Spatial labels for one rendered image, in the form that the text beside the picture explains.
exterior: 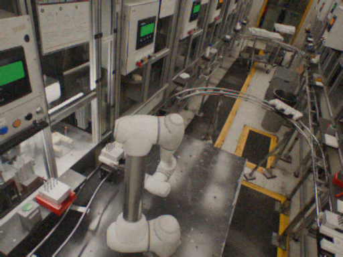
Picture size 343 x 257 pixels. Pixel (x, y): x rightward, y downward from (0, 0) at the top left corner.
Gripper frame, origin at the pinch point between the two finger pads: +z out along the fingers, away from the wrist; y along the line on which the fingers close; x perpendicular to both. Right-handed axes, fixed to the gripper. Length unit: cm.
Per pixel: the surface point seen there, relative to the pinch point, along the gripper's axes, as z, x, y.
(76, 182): 9.1, 25.5, 3.2
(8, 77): 17, 45, 76
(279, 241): -143, -70, -85
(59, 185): 8.6, 38.3, 13.6
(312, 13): -154, -816, 37
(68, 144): 32.5, 5.7, 6.9
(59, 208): 1.6, 46.4, 8.6
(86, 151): 21.7, 1.5, 3.2
